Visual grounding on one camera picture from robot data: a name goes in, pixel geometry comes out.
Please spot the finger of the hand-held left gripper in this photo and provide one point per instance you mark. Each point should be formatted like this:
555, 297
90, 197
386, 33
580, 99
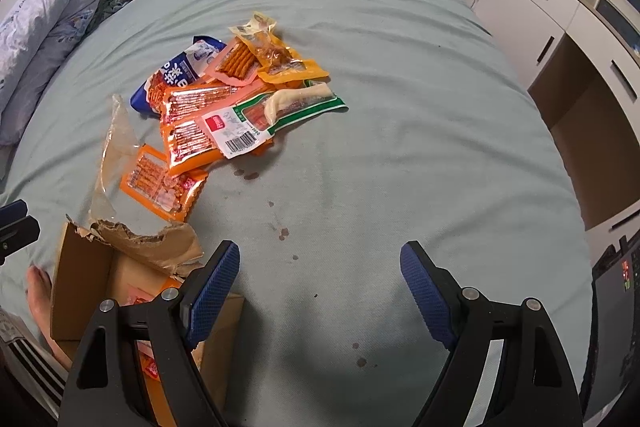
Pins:
20, 237
12, 212

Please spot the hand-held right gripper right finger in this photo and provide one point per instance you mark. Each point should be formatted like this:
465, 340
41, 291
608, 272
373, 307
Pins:
425, 297

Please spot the pink stick snack packet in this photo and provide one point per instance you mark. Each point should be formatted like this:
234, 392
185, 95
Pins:
235, 64

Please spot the clear plastic wrapper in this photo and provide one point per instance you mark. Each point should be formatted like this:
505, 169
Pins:
112, 147

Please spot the orange pink snack packet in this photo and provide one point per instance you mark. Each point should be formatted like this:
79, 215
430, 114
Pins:
167, 282

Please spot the black machine with red display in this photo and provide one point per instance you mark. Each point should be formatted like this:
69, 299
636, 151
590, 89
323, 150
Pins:
615, 332

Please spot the small orange snack packet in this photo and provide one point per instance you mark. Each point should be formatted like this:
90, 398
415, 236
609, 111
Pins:
150, 179

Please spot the striped pants leg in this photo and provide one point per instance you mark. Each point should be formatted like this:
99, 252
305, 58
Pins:
30, 367

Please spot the yellow orange snack packet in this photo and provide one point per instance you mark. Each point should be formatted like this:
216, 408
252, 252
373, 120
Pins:
305, 72

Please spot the person's bare foot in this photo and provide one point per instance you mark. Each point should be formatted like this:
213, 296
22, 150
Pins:
42, 302

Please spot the green white snack packet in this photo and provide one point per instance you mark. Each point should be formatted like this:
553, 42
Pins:
310, 104

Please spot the white desk cabinet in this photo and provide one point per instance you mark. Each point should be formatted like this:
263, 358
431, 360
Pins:
505, 22

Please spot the orange packet with white label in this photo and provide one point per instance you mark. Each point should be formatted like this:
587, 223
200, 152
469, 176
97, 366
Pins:
187, 142

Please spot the bed with light blue sheet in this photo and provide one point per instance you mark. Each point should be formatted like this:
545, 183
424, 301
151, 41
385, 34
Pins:
400, 107

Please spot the pale floral quilt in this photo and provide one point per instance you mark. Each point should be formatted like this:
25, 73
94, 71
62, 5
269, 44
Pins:
45, 32

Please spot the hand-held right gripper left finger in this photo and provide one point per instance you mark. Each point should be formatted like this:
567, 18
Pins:
212, 297

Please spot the clear yellow snack packet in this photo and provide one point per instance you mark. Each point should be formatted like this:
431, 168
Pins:
267, 47

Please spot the blue white snack packet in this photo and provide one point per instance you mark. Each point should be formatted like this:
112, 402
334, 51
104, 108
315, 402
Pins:
192, 57

